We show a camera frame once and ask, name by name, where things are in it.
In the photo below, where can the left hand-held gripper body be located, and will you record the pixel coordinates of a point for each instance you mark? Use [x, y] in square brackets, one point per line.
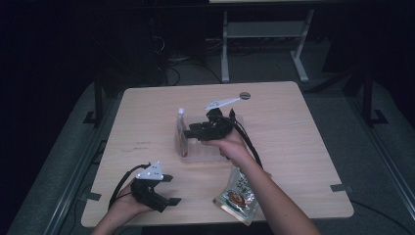
[147, 192]

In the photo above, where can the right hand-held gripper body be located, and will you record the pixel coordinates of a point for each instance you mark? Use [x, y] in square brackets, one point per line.
[215, 129]

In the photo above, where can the orange spouted sauce pouch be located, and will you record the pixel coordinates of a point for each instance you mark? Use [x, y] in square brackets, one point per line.
[181, 130]

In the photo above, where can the clear plastic container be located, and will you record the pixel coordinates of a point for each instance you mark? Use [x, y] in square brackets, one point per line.
[202, 151]

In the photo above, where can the person's left hand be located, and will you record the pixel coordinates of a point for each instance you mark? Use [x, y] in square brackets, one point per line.
[127, 205]

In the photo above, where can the person's right hand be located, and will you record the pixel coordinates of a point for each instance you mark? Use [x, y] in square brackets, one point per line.
[233, 148]

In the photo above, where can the grey tape strip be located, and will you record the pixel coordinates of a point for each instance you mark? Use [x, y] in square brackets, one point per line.
[341, 187]
[91, 196]

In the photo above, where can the green and white snack packet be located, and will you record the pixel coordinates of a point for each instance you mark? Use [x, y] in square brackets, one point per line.
[236, 197]

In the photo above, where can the black metal stand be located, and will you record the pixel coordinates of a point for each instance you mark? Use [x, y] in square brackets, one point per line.
[98, 101]
[368, 98]

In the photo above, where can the metal floor rail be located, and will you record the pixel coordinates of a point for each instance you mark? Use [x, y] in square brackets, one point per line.
[388, 160]
[70, 189]

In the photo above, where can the white metal table frame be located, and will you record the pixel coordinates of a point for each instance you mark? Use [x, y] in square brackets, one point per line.
[261, 29]

